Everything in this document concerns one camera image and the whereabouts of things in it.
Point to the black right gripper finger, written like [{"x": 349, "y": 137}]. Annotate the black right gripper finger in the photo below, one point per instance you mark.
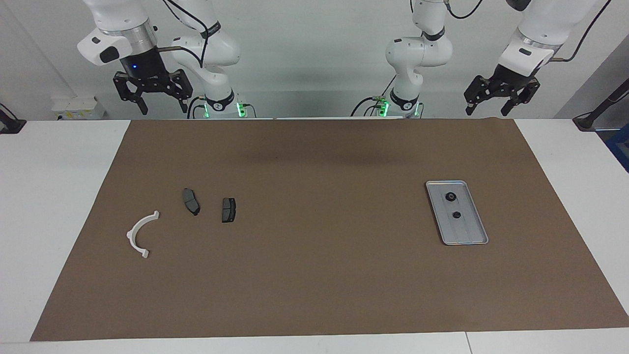
[
  {"x": 183, "y": 86},
  {"x": 125, "y": 88}
]

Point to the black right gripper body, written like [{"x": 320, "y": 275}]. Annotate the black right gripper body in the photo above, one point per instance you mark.
[{"x": 142, "y": 69}]

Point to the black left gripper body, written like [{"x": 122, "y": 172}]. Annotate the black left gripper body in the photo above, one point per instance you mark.
[{"x": 511, "y": 78}]

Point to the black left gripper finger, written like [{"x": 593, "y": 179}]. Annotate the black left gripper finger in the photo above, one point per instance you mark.
[
  {"x": 480, "y": 88},
  {"x": 528, "y": 91}
]

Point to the large black bearing gear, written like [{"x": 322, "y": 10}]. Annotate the large black bearing gear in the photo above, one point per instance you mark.
[{"x": 450, "y": 196}]

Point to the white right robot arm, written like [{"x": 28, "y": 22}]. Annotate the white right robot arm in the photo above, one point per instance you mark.
[{"x": 216, "y": 49}]

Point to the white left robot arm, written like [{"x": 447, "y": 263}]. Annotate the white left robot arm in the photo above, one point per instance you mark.
[{"x": 417, "y": 54}]

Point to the silver metal tray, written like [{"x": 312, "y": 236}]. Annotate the silver metal tray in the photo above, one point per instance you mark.
[{"x": 467, "y": 231}]

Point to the blue crate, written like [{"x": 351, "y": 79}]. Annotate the blue crate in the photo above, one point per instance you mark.
[{"x": 620, "y": 147}]

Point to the dark grey brake pad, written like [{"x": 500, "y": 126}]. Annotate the dark grey brake pad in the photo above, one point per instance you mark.
[
  {"x": 190, "y": 200},
  {"x": 229, "y": 210}
]

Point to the brown table mat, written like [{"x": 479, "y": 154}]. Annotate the brown table mat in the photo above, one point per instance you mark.
[{"x": 314, "y": 270}]

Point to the black camera stand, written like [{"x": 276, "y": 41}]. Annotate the black camera stand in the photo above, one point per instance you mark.
[{"x": 587, "y": 122}]

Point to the black clamp mount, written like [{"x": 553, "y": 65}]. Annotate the black clamp mount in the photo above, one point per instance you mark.
[{"x": 10, "y": 125}]

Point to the white curved plastic bracket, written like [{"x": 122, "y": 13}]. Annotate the white curved plastic bracket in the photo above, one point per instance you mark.
[{"x": 129, "y": 237}]

